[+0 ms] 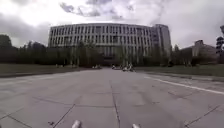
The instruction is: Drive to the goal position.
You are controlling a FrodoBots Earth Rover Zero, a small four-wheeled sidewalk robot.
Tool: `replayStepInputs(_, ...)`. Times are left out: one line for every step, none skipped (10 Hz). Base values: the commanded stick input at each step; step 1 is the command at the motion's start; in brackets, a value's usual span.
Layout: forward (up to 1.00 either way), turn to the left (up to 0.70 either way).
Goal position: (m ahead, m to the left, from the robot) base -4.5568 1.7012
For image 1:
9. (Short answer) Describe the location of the group of vehicles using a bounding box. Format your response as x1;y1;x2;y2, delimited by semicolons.
110;63;136;73

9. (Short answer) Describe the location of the grass strip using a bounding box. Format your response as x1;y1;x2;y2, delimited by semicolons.
134;64;224;78
0;63;89;79

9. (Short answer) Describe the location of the wide grey building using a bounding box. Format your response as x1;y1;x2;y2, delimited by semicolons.
47;22;173;66

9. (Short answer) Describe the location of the grey paved plaza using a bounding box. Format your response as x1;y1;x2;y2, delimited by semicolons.
0;68;224;128

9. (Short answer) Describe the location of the low brown building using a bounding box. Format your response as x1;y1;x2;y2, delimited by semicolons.
178;39;219;66

